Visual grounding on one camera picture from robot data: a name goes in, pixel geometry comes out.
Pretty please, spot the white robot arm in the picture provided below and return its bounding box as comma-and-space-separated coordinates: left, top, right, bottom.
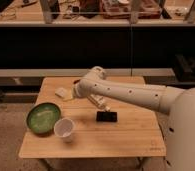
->
72, 66, 195, 171

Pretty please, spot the green ceramic bowl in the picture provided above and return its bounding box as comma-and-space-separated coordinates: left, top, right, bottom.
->
26, 102, 61, 134

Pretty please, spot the beige sponge block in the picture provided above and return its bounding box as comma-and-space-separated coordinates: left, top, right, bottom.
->
55, 87, 72, 101

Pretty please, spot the white tube bottle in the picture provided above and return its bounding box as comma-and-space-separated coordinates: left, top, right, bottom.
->
88, 94, 110, 111

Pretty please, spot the black rectangular phone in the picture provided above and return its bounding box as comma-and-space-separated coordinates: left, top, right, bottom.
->
96, 111, 117, 122

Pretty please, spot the wooden folding table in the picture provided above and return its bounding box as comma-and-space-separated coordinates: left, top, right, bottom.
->
19, 77, 166, 159

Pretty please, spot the wooden shelf with clutter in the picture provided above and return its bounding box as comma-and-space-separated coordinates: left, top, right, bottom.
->
0, 0, 195, 26

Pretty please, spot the black equipment on right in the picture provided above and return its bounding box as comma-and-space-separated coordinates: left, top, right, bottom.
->
172, 54, 195, 82

